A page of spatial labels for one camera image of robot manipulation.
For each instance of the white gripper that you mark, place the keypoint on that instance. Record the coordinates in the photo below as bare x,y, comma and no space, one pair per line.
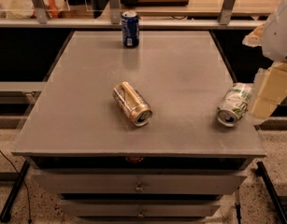
279,36

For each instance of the orange soda can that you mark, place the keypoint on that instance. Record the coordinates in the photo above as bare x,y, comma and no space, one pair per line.
134,106

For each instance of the green and white can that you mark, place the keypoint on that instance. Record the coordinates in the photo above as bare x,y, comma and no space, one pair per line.
234,104

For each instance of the blue pepsi can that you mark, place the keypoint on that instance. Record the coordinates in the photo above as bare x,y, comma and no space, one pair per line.
130,29

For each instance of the grey drawer cabinet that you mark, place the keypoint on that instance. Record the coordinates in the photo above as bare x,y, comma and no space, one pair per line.
131,136

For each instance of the top grey drawer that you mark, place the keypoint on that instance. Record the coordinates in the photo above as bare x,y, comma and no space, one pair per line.
204,183

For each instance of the grey drawer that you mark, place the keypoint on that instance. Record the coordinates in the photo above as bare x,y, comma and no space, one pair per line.
142,208
204,183

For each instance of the orange white plastic bag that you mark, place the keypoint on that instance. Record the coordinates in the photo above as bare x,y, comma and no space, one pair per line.
29,9

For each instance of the clear acrylic panel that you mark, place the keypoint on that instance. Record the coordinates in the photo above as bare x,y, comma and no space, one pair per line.
3,11

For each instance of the right metal shelf bracket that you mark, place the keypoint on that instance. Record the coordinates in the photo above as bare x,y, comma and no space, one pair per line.
226,12

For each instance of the metal shelf bracket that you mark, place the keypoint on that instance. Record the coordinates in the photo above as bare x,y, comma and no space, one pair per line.
226,12
40,11
115,16

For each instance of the right black floor rail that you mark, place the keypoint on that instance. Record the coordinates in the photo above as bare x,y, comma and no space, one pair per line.
276,199

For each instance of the black floor rail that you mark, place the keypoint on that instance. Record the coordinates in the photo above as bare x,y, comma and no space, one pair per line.
5,215
276,199

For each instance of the middle metal shelf bracket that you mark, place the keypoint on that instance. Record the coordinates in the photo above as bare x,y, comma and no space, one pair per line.
115,16

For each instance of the left metal shelf bracket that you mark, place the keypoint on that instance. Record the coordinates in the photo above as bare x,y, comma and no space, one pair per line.
40,11

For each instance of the left black floor rail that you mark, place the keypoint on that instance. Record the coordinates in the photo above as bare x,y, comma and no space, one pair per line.
5,215

